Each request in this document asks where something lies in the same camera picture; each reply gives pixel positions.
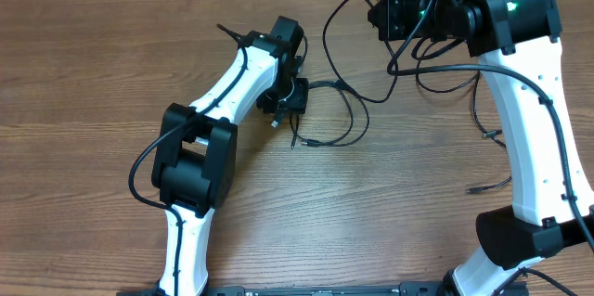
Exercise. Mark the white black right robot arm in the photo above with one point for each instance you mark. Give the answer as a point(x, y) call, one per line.
point(516, 47)

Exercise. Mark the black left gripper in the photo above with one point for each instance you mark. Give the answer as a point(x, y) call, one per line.
point(298, 102)

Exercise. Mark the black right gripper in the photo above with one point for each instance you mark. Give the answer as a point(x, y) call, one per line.
point(385, 17)

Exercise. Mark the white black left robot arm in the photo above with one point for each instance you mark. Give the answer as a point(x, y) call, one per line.
point(195, 160)

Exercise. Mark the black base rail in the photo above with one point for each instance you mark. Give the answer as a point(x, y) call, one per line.
point(423, 288)

